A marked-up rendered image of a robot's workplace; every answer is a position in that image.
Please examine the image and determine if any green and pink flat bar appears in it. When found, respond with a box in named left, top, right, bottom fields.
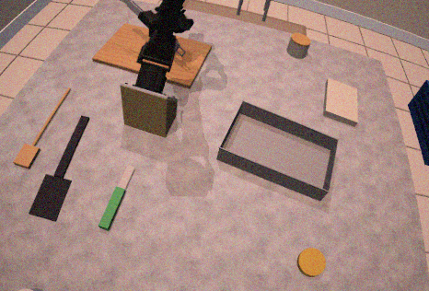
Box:
left=99, top=166, right=135, bottom=231

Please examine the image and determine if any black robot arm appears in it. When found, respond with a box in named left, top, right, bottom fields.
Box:
left=133, top=0, right=194, bottom=95

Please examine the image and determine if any grey cylinder with orange top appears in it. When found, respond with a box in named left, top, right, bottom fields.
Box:
left=286, top=33, right=311, bottom=59

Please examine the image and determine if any orange round disc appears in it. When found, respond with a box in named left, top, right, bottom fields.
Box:
left=297, top=248, right=326, bottom=277

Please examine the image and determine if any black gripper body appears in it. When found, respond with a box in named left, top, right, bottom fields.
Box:
left=138, top=0, right=167, bottom=29

